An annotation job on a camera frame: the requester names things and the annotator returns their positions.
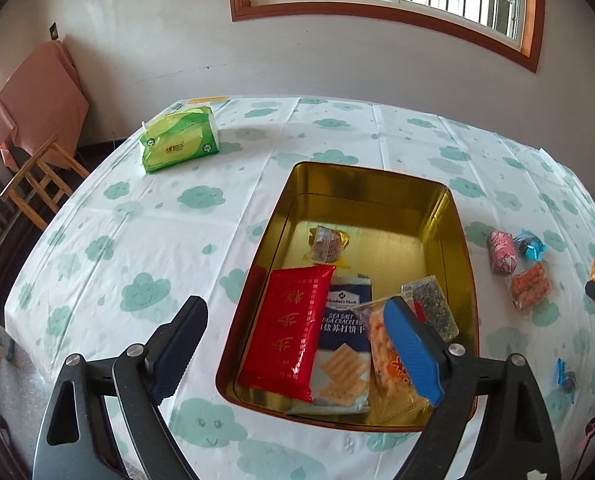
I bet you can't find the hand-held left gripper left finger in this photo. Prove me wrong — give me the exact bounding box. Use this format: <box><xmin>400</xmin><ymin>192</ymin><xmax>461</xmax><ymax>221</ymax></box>
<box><xmin>33</xmin><ymin>296</ymin><xmax>209</xmax><ymax>480</ymax></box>

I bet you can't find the grey seaweed snack packet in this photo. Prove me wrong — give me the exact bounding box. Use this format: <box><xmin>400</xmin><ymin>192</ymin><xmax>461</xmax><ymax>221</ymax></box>
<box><xmin>401</xmin><ymin>275</ymin><xmax>459</xmax><ymax>338</ymax></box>

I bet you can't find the cloud printed tablecloth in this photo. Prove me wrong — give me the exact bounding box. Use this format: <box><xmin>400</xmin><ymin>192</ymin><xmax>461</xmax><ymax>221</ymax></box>
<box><xmin>3</xmin><ymin>95</ymin><xmax>595</xmax><ymax>480</ymax></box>

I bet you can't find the dark blue cracker packet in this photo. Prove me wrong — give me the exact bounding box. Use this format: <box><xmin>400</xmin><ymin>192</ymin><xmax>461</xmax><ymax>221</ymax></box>
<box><xmin>284</xmin><ymin>275</ymin><xmax>374</xmax><ymax>416</ymax></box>

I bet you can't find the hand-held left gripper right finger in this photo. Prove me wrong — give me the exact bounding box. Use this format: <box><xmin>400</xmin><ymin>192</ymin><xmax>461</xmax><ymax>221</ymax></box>
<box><xmin>383</xmin><ymin>296</ymin><xmax>562</xmax><ymax>480</ymax></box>

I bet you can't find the blue candy packet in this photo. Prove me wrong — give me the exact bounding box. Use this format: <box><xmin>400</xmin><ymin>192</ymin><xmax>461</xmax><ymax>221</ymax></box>
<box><xmin>556</xmin><ymin>357</ymin><xmax>578</xmax><ymax>393</ymax></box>
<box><xmin>513</xmin><ymin>229</ymin><xmax>548</xmax><ymax>261</ymax></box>

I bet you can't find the clear packet of round crackers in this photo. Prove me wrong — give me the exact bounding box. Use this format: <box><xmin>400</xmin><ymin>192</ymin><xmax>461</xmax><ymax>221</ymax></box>
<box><xmin>352</xmin><ymin>296</ymin><xmax>435</xmax><ymax>408</ymax></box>

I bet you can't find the peach cloth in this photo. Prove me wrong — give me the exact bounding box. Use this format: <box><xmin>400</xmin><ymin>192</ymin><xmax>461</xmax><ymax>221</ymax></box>
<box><xmin>0</xmin><ymin>40</ymin><xmax>90</xmax><ymax>171</ymax></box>

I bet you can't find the red snack packet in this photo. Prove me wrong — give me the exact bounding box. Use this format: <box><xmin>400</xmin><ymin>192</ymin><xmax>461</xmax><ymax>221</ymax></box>
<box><xmin>238</xmin><ymin>265</ymin><xmax>337</xmax><ymax>403</ymax></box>

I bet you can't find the red tin box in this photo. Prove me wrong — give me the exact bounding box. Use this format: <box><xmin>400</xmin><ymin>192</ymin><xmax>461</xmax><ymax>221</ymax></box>
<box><xmin>214</xmin><ymin>161</ymin><xmax>479</xmax><ymax>433</ymax></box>

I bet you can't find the pink candy packet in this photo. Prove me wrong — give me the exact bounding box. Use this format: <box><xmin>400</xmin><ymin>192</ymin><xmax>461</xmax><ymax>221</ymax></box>
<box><xmin>487</xmin><ymin>229</ymin><xmax>519</xmax><ymax>276</ymax></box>

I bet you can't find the gold pastry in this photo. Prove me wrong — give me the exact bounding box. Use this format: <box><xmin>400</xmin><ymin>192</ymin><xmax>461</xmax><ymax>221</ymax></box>
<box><xmin>305</xmin><ymin>225</ymin><xmax>352</xmax><ymax>267</ymax></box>

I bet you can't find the clear packet of orange snacks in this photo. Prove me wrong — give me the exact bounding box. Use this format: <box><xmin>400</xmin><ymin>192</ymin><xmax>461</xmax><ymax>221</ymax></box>
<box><xmin>509</xmin><ymin>261</ymin><xmax>554</xmax><ymax>313</ymax></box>

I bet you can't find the green tissue pack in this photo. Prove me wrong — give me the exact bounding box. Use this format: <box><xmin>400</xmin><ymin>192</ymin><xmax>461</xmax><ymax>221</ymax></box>
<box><xmin>138</xmin><ymin>105</ymin><xmax>220</xmax><ymax>175</ymax></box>

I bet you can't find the wooden stool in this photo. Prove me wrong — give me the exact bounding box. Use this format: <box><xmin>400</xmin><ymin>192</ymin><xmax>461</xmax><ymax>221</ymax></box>
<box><xmin>0</xmin><ymin>135</ymin><xmax>90</xmax><ymax>231</ymax></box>

